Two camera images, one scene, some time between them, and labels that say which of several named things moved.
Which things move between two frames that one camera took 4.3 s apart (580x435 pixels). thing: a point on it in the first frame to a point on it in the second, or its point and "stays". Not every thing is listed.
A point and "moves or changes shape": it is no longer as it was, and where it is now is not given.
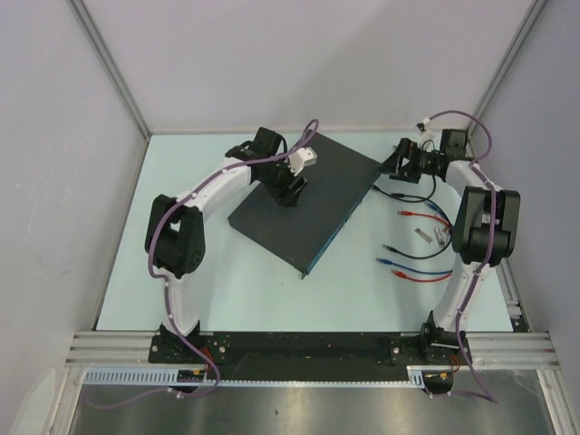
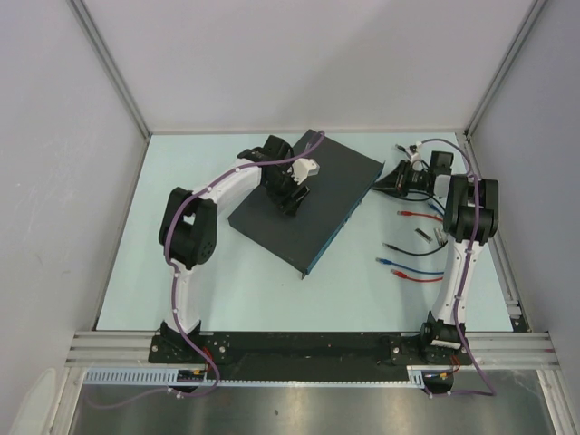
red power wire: x=421 y=215 stays
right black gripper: x=408 y=149 to x=398 y=177
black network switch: x=300 y=235 stays
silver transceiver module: x=423 y=236 stays
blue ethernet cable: x=387 y=262 stays
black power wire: x=407 y=256 moves or changes shape
